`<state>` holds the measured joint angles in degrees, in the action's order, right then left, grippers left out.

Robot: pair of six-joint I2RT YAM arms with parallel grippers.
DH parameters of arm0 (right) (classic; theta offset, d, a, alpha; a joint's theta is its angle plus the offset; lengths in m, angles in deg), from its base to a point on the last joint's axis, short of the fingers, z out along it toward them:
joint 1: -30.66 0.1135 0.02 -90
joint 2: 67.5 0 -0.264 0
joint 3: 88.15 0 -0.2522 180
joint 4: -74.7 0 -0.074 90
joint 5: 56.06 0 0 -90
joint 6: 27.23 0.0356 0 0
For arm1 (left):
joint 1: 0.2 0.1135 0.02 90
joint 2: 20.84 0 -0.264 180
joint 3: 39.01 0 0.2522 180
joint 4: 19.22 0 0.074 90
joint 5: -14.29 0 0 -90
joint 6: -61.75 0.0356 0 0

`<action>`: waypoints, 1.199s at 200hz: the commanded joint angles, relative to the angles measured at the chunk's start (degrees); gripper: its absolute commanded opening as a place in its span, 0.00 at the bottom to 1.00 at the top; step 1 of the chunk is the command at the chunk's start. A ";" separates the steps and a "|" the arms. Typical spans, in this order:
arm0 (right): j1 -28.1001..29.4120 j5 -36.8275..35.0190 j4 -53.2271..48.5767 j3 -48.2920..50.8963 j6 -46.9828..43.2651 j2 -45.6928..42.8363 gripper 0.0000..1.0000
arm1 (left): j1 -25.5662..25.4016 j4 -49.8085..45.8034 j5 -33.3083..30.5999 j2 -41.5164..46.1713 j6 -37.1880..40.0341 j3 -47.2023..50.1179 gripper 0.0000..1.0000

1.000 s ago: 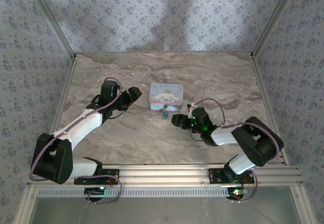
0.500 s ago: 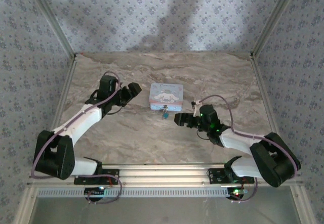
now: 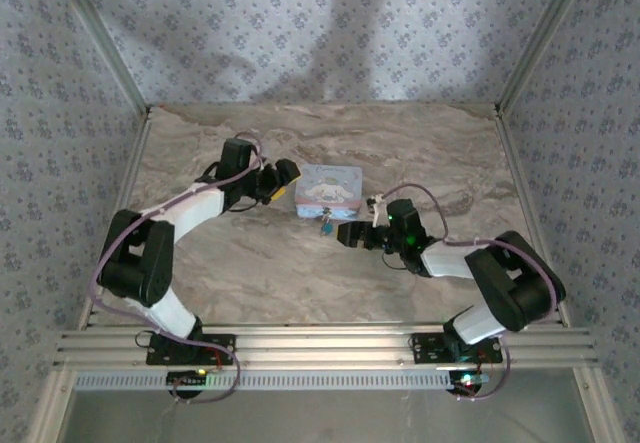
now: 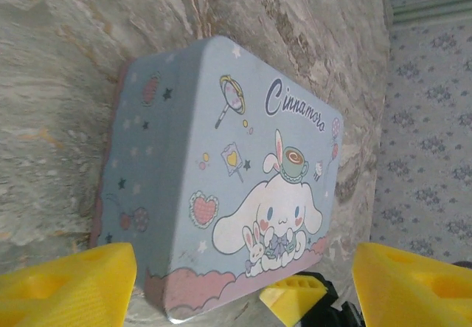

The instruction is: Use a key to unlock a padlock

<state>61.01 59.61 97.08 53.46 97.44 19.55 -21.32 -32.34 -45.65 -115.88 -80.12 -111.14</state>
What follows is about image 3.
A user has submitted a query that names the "cartoon print tin box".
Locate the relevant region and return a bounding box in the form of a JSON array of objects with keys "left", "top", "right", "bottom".
[{"left": 293, "top": 162, "right": 365, "bottom": 220}]

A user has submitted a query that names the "right controller board green light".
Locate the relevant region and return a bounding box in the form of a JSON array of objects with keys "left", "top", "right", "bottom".
[{"left": 449, "top": 370, "right": 494, "bottom": 395}]

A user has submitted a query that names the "controller board green light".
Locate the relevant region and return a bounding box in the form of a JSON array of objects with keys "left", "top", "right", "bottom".
[
  {"left": 449, "top": 370, "right": 494, "bottom": 395},
  {"left": 166, "top": 368, "right": 211, "bottom": 389}
]

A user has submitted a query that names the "left controller board green light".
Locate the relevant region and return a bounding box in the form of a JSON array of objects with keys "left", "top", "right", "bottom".
[{"left": 166, "top": 368, "right": 211, "bottom": 389}]

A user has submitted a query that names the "thin black left wire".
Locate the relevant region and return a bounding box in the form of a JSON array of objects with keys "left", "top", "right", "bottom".
[{"left": 230, "top": 198, "right": 267, "bottom": 215}]

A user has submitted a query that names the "thin black wire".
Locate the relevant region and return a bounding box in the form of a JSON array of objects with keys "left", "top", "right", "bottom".
[
  {"left": 381, "top": 251, "right": 410, "bottom": 273},
  {"left": 230, "top": 198, "right": 267, "bottom": 215}
]

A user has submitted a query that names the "thin black right wire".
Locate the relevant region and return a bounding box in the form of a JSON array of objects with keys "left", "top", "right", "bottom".
[{"left": 381, "top": 251, "right": 410, "bottom": 273}]

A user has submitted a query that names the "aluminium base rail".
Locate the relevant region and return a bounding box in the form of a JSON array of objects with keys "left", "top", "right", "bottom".
[{"left": 54, "top": 321, "right": 600, "bottom": 370}]

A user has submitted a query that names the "aluminium table side rail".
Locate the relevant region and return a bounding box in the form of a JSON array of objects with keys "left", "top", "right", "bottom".
[
  {"left": 495, "top": 110, "right": 574, "bottom": 327},
  {"left": 77, "top": 111, "right": 154, "bottom": 329}
]

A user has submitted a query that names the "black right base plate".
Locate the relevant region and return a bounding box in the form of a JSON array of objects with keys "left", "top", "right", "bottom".
[{"left": 409, "top": 331, "right": 504, "bottom": 365}]

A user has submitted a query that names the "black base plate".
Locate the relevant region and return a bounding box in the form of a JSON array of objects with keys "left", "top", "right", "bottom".
[
  {"left": 409, "top": 331, "right": 504, "bottom": 365},
  {"left": 144, "top": 332, "right": 237, "bottom": 366}
]

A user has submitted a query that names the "grey slotted cable duct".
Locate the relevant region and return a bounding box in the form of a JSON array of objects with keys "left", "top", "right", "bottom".
[{"left": 72, "top": 368, "right": 454, "bottom": 392}]

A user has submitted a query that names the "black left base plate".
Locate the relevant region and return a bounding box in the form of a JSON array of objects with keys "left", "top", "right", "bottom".
[{"left": 144, "top": 332, "right": 237, "bottom": 366}]

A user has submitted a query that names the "aluminium frame post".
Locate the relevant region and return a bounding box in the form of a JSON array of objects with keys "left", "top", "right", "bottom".
[
  {"left": 52, "top": 0, "right": 152, "bottom": 115},
  {"left": 493, "top": 0, "right": 591, "bottom": 113}
]

